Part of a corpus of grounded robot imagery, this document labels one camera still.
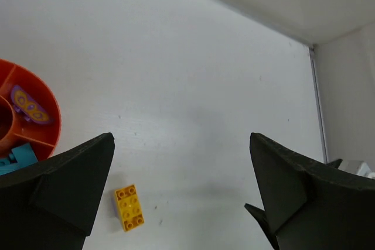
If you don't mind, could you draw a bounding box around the purple lego plate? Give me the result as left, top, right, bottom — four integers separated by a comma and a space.
11, 85, 53, 125

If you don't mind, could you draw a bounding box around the aluminium rail right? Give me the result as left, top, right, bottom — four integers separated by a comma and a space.
308, 47, 329, 163

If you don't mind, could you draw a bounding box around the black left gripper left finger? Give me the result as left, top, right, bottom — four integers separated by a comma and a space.
1, 132, 115, 250

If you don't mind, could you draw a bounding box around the long teal lego brick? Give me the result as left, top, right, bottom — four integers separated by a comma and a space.
1, 143, 38, 176

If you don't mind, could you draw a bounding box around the yellow black striped lego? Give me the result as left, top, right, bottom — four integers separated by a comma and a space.
114, 184, 145, 232

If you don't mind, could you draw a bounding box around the orange round divided container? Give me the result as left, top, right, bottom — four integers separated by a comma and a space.
1, 59, 62, 160

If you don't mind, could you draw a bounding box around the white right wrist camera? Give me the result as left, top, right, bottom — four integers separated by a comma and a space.
338, 160, 375, 179

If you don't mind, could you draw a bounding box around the lilac lego brick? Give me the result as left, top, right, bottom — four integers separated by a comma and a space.
111, 197, 118, 218

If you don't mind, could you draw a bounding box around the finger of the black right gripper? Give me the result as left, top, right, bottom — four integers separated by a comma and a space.
244, 203, 278, 250

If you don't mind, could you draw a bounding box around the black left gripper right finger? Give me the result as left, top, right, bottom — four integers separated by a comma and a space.
250, 133, 374, 249

